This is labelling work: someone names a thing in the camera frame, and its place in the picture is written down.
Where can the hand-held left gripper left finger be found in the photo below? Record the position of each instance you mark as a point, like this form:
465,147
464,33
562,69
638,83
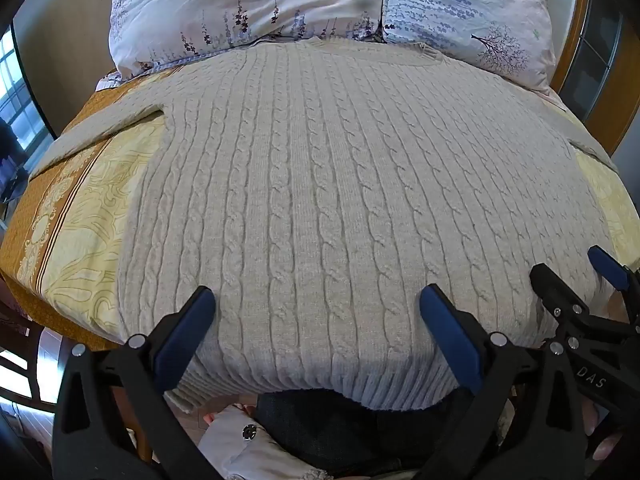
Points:
182,340

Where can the person's white jacket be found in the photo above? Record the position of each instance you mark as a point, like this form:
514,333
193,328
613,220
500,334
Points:
235,445

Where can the person's dark jeans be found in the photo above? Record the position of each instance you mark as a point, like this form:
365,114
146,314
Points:
340,435

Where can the wooden headboard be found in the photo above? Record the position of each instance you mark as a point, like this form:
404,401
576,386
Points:
605,85

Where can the blue floral pillow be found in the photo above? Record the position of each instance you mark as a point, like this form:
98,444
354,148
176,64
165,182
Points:
465,15

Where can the window with grille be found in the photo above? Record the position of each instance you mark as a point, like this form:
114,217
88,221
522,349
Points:
17,90

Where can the dark wooden chair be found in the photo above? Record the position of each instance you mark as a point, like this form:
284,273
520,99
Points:
25,355

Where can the yellow orange patterned bed sheet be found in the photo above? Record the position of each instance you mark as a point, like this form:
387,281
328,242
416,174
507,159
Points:
70,240

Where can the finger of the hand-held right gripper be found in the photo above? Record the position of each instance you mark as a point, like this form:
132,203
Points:
560,295
610,267

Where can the pink floral pillow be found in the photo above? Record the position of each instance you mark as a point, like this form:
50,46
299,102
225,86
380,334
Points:
240,5

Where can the person's right hand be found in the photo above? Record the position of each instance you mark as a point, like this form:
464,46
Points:
598,421

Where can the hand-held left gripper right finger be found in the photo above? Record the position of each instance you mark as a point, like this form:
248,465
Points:
450,340

